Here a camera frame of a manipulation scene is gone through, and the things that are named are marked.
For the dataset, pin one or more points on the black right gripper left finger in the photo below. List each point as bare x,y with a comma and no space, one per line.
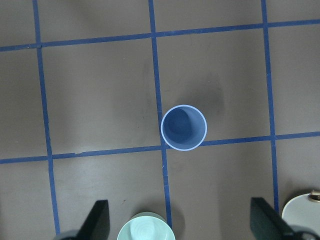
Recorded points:
97,224

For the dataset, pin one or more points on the blue plastic cup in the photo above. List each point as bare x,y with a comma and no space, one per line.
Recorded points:
184,127

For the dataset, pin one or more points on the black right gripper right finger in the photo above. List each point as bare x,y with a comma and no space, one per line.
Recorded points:
265,223

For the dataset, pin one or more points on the mint green bowl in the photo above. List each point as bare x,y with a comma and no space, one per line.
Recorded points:
146,226

